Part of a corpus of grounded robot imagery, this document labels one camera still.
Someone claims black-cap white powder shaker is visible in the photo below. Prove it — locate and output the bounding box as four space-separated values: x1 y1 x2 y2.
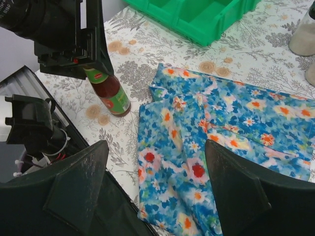
288 2 315 56

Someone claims yellow-cap spice shaker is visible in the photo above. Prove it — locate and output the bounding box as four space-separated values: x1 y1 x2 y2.
305 62 315 86

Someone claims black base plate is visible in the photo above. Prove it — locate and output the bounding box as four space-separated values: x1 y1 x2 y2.
0 66 88 183

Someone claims blue floral cloth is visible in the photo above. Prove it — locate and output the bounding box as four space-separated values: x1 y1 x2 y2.
136 63 315 236

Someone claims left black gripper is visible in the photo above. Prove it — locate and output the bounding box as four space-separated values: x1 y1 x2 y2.
0 0 114 79

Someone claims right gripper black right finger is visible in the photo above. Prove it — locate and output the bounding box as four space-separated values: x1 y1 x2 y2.
205 140 315 236

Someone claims red sauce bottle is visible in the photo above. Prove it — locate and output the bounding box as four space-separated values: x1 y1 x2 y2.
83 66 131 117

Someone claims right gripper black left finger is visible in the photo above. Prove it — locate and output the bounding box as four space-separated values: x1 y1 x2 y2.
0 141 148 236

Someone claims green plastic compartment bin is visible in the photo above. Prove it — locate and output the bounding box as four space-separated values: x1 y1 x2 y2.
126 0 259 46

